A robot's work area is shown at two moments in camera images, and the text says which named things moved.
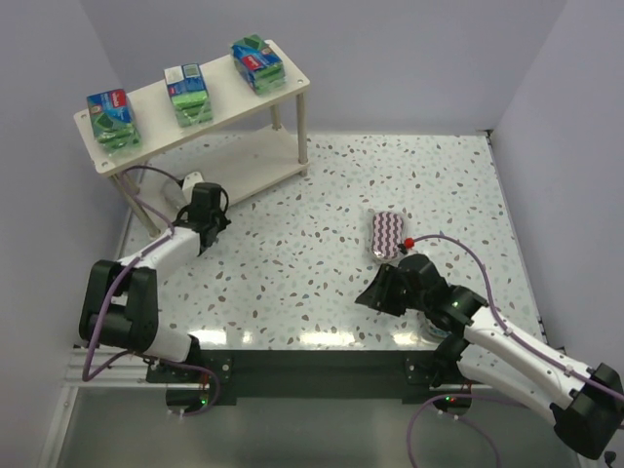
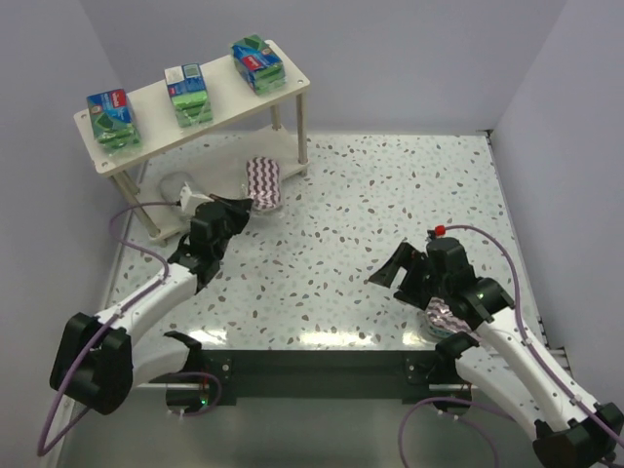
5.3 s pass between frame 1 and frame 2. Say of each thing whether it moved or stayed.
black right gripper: moved
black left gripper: moved
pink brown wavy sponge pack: moved
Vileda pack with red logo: stayed
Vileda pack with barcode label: stayed
